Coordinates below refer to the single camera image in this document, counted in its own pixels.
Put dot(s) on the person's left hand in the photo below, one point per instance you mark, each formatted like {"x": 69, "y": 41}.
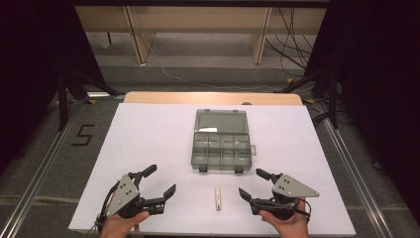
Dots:
{"x": 120, "y": 226}

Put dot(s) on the white table sheet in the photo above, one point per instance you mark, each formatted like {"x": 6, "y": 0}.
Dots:
{"x": 158, "y": 142}

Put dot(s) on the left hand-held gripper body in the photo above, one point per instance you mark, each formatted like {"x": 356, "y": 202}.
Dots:
{"x": 123, "y": 195}

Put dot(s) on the black metal stand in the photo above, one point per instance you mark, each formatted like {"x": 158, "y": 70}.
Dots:
{"x": 62, "y": 99}
{"x": 332, "y": 99}

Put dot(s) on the small beige metal bar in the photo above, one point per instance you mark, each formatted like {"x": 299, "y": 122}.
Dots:
{"x": 218, "y": 198}

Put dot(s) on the black tape floor numeral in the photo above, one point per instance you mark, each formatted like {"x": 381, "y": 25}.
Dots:
{"x": 84, "y": 135}

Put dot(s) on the light wooden table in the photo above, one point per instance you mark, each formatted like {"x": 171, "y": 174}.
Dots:
{"x": 204, "y": 98}

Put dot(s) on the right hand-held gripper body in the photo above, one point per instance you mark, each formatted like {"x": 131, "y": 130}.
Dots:
{"x": 290, "y": 190}

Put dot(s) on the aluminium floor rail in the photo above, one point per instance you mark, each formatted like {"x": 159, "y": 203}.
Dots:
{"x": 356, "y": 178}
{"x": 36, "y": 178}

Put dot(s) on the beige wooden desk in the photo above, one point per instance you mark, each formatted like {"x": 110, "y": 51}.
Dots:
{"x": 204, "y": 20}

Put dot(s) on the dark curtain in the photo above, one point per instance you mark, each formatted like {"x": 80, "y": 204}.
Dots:
{"x": 379, "y": 82}
{"x": 29, "y": 66}

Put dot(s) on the clear grey compartment box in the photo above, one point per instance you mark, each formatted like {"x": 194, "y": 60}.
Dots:
{"x": 221, "y": 140}

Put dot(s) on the person's right hand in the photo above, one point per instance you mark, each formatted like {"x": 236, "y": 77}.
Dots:
{"x": 289, "y": 227}

